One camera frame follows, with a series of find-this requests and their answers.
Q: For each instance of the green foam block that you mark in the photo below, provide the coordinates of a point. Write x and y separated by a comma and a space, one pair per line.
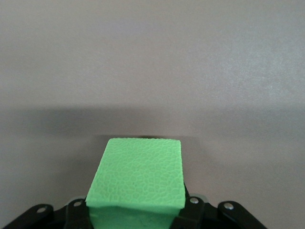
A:
138, 174

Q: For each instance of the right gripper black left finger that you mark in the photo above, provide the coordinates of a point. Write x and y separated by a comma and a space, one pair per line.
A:
74, 214

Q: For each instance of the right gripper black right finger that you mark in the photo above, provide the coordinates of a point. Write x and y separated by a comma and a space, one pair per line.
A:
197, 214

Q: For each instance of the brown paper table cover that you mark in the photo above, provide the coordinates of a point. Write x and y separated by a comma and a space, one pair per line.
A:
152, 52

